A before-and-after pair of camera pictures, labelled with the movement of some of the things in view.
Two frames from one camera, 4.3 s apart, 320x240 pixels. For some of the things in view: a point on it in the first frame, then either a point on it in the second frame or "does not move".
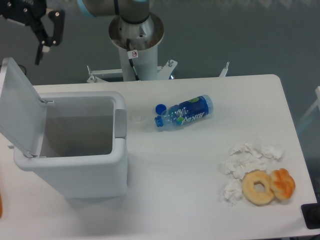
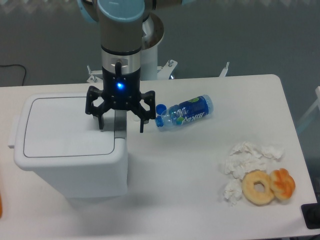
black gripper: [29, 12] to [120, 92]
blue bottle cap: [160, 108] does not move
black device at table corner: [311, 212] does not move
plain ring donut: [258, 198] does not move
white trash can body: [83, 150] does not move
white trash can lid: [23, 113] to [53, 131]
